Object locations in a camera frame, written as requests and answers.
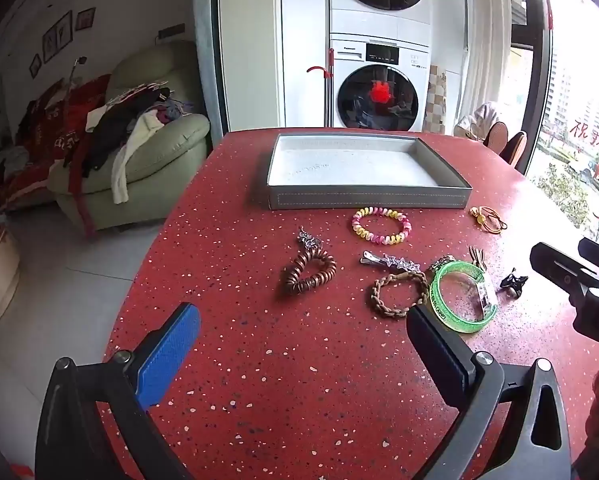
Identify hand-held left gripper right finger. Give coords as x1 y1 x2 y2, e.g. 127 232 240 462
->
406 305 573 480

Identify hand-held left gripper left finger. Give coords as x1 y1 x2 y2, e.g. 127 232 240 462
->
34 302 201 480

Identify black claw clip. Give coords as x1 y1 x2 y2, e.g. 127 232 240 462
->
499 268 529 292

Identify green translucent bangle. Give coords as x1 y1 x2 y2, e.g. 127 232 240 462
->
429 259 500 335

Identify brown braided bracelet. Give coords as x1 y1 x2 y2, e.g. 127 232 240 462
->
371 270 430 318

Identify orange hair tie yellow bead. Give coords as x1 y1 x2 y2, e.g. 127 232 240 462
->
469 205 509 235

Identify silver star hair clip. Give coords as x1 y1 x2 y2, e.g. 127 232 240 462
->
360 251 423 276

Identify brown spiral hair tie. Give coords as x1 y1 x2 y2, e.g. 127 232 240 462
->
280 227 337 301

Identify grey jewelry tray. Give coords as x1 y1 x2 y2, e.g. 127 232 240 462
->
266 132 473 211

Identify brown chair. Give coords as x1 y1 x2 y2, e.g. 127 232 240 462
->
504 131 527 168
484 122 509 153

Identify red window decals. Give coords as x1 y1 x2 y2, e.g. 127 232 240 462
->
569 117 599 196

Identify beige cloth bag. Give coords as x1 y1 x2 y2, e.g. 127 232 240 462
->
454 101 501 143

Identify green armchair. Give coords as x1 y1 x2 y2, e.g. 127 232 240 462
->
46 40 212 233

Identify pile of clothes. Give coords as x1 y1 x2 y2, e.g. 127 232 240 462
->
62 80 190 206

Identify red printed blanket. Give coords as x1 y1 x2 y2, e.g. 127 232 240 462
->
0 75 111 211

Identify white washing machine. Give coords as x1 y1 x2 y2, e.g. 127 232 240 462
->
329 34 433 131

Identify white laundry cabinet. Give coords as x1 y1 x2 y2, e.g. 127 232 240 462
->
279 0 467 135

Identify pink yellow spiral bracelet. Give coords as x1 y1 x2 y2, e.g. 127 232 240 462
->
351 206 413 247

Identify red handled mop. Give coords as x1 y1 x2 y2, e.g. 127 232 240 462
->
307 49 336 128

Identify tall picture frame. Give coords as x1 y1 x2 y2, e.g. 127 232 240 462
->
54 10 74 47

